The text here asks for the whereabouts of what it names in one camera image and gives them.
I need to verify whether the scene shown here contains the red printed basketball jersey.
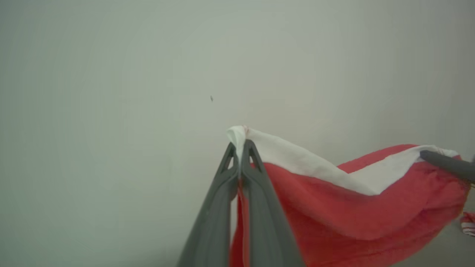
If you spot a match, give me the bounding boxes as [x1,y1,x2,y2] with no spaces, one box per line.
[459,211,475,238]

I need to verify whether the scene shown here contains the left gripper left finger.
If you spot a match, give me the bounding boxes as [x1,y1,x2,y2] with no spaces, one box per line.
[177,142,239,267]

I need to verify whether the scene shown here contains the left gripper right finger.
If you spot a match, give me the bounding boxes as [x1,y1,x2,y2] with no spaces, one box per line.
[240,139,305,267]

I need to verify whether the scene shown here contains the red white-banded shorts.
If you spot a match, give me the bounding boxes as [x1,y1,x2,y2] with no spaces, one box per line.
[226,125,472,267]

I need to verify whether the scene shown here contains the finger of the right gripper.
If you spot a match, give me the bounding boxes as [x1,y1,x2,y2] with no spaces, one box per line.
[419,149,475,184]

